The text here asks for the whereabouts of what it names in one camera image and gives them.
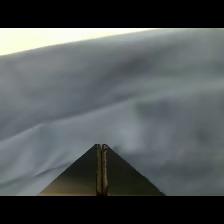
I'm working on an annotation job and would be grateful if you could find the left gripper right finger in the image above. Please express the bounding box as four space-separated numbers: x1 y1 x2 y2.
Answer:
100 143 166 197

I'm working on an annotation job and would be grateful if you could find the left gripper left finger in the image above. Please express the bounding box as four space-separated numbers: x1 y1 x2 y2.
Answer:
38 143 102 197

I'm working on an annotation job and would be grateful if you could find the grey-blue garment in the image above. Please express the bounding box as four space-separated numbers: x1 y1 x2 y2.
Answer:
0 28 224 197

